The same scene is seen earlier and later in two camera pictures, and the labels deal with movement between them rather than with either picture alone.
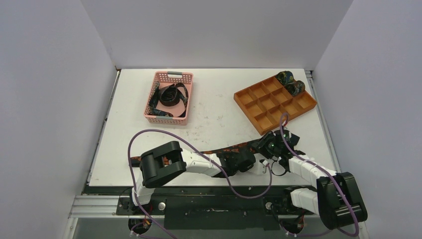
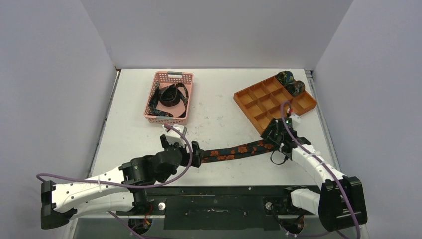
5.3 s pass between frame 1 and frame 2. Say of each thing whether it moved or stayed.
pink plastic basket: stayed
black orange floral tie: moved
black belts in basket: stayed
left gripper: moved
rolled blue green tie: stayed
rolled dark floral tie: stayed
